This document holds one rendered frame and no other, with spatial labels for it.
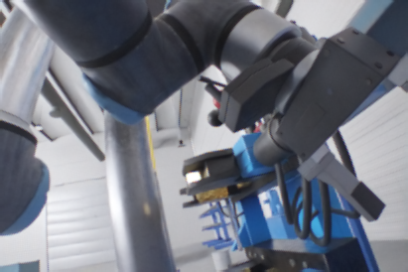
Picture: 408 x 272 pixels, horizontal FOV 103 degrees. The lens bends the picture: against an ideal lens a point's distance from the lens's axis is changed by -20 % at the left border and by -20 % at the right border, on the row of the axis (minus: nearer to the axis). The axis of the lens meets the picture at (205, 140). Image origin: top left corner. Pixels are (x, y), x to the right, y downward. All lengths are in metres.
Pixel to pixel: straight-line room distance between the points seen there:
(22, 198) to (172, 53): 0.31
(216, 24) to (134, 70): 0.10
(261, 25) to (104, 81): 0.16
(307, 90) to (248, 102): 0.06
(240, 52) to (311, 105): 0.08
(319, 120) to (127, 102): 0.19
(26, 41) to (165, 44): 0.33
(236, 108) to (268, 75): 0.04
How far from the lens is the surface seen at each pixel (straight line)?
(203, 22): 0.24
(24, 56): 0.47
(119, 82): 0.21
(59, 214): 13.12
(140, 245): 0.82
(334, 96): 0.19
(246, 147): 0.64
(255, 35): 0.21
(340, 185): 0.26
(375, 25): 0.48
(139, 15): 0.19
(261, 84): 0.16
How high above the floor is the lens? 0.79
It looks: 23 degrees up
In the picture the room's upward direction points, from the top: 15 degrees counter-clockwise
